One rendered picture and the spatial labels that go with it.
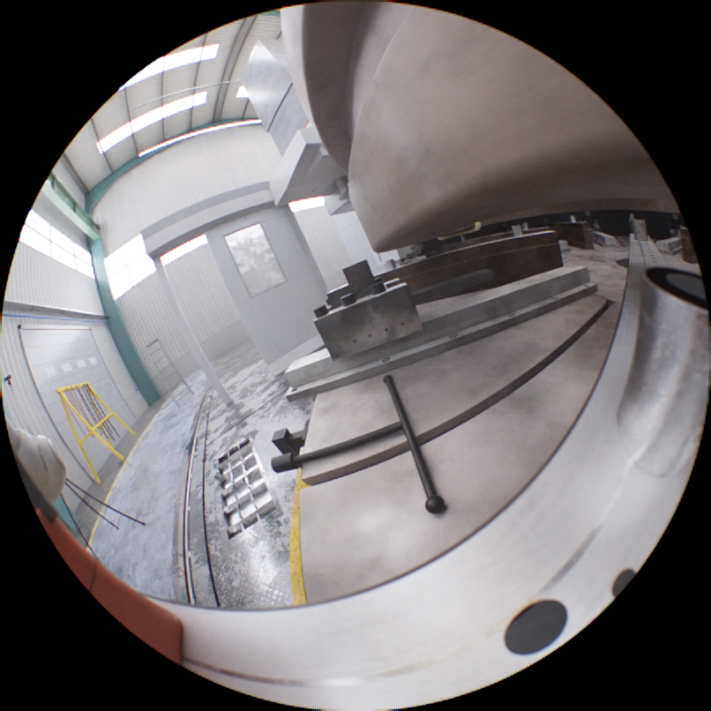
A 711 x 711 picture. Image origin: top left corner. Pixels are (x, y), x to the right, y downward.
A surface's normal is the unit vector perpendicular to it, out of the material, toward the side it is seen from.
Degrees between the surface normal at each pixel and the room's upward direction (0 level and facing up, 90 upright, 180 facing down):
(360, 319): 90
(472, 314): 71
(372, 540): 0
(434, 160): 90
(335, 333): 90
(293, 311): 90
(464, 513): 0
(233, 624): 0
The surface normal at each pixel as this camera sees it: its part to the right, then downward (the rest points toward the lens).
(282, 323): 0.56, 0.09
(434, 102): -0.89, 0.44
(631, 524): -0.39, -0.85
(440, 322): -0.19, 0.12
